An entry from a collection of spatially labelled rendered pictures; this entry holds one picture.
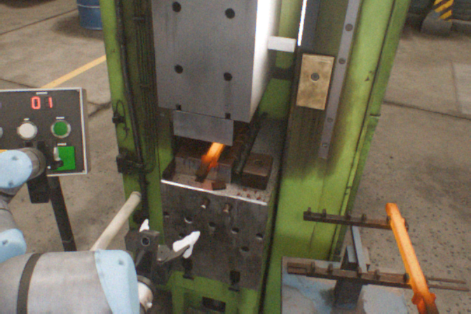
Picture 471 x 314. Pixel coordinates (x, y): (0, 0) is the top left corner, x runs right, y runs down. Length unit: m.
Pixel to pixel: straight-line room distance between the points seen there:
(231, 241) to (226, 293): 0.30
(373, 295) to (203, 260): 0.61
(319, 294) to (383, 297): 0.21
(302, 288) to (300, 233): 0.30
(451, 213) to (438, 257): 0.45
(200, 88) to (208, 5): 0.25
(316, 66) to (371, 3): 0.22
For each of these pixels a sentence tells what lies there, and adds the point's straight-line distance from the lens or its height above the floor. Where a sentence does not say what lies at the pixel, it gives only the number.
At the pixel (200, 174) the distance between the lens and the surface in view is 1.23.
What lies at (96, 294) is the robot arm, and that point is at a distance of 0.60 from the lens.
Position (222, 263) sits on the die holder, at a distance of 1.54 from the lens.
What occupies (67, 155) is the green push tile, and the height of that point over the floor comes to 1.02.
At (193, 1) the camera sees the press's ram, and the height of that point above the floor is 1.50.
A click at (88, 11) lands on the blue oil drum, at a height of 0.24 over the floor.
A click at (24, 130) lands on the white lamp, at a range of 1.40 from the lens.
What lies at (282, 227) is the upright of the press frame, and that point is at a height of 0.63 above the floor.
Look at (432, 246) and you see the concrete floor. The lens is 2.72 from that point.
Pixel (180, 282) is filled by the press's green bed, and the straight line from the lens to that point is 1.72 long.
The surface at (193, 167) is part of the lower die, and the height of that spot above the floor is 0.95.
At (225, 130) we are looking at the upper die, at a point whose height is 1.12.
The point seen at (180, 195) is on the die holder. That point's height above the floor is 0.87.
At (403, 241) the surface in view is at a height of 0.95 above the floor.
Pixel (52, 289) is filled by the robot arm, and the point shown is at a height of 1.30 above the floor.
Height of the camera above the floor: 1.77
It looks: 33 degrees down
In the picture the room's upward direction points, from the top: 3 degrees clockwise
